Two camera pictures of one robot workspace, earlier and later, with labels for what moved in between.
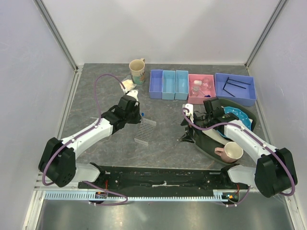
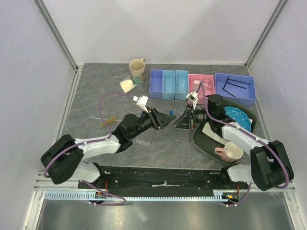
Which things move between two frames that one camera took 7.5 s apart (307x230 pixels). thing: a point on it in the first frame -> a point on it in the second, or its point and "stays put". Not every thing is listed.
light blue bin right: [182, 85] stays put
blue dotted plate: [241, 115] stays put
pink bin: [201, 87] stays put
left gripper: [137, 120] -> [159, 120]
